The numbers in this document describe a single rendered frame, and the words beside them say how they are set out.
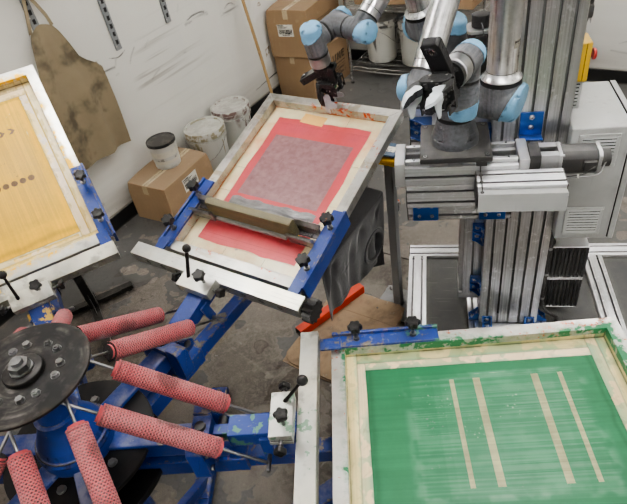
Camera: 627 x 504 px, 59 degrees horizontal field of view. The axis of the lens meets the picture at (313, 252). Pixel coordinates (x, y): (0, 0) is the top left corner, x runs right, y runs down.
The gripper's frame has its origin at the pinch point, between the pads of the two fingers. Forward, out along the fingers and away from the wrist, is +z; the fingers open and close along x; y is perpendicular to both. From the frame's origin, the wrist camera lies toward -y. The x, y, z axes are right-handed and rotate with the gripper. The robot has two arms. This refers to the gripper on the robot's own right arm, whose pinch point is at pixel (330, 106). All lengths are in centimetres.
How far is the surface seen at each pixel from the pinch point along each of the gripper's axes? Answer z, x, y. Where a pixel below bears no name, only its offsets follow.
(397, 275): 104, -8, 13
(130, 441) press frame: -13, -135, 13
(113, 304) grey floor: 109, -77, -145
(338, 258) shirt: 22, -50, 22
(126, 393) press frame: -10, -125, 1
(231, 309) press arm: 12, -85, 1
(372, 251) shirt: 47, -31, 22
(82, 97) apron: 37, 15, -193
